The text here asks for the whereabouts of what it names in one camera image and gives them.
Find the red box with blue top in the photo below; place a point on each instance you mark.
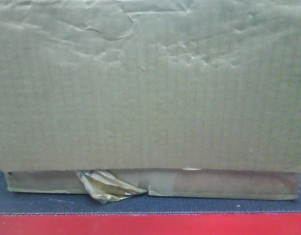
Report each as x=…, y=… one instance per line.
x=66, y=214

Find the large brown cardboard box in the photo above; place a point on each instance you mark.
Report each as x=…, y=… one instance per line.
x=188, y=98

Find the crumpled clear packing tape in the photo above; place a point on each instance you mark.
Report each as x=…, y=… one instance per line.
x=104, y=187

